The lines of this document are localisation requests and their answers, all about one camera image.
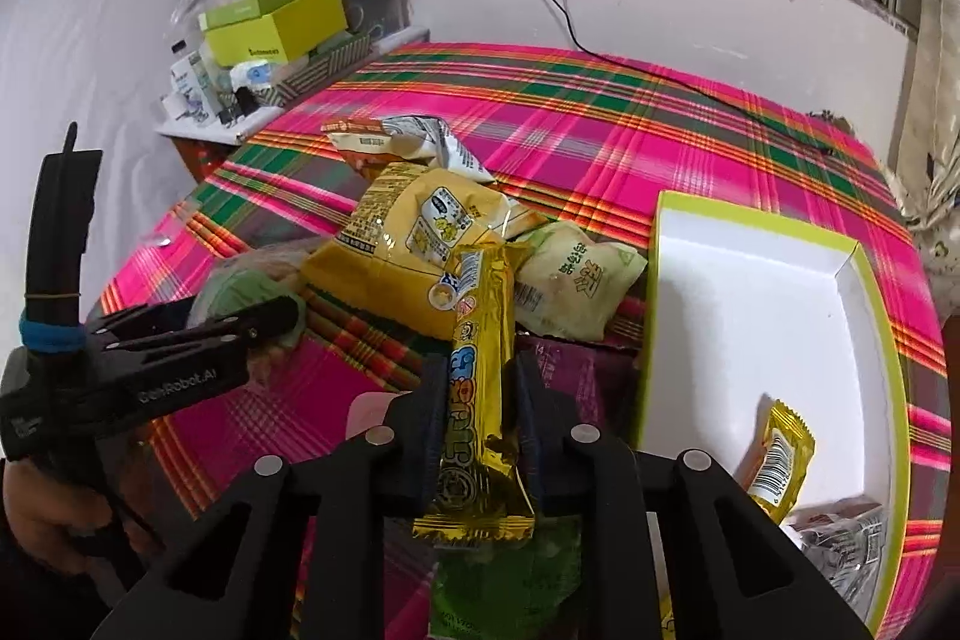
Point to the silver dark packet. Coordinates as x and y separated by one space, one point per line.
847 542

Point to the pink plaid blanket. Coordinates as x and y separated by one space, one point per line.
600 123

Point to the purple snack packet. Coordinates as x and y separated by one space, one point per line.
585 377

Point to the person's left forearm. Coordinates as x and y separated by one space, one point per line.
45 602

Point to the lime-rimmed white box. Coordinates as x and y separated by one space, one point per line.
750 325

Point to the person's left hand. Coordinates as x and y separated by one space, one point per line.
37 505

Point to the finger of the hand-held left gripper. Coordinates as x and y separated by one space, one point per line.
210 351
262 314

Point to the bright green snack packet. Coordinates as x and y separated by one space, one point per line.
510 587

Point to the pale green snack packet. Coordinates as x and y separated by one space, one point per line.
577 280

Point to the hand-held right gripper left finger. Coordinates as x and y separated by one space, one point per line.
431 434

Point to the green striped tray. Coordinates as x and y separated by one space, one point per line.
322 66

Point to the long yellow snack bar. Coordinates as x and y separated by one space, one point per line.
472 385

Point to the white orange snack packet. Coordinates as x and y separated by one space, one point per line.
435 141
360 141

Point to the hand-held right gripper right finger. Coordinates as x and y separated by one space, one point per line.
529 434

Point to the peanut bag with green label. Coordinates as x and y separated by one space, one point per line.
240 287

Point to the small yellow packet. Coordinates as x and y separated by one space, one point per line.
784 452

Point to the big yellow snack bag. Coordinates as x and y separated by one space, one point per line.
390 235

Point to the lime green cardboard box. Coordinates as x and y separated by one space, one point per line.
277 33

